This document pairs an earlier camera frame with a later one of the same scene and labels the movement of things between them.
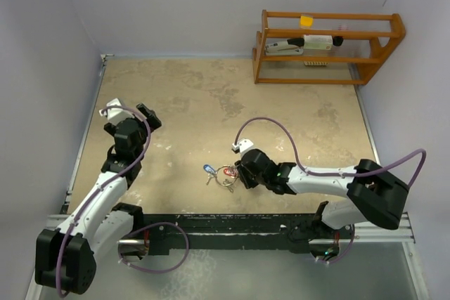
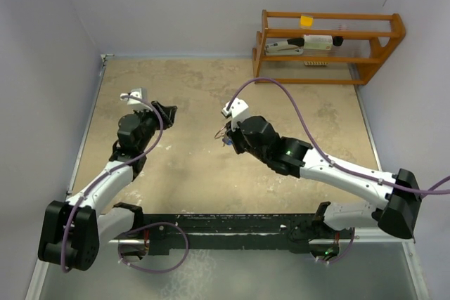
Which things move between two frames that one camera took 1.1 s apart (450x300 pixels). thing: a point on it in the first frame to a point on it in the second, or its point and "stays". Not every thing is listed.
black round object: x=337 y=41 stays
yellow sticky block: x=306 y=20 stays
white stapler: x=291 y=46 stays
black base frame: x=290 y=232 stays
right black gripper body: x=249 y=180 to x=242 y=145
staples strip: x=315 y=63 stays
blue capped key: x=211 y=171 to x=228 y=141
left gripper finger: x=152 y=119 to x=167 y=114
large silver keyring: x=237 y=175 to x=219 y=134
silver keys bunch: x=233 y=171 to x=227 y=138
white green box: x=318 y=42 stays
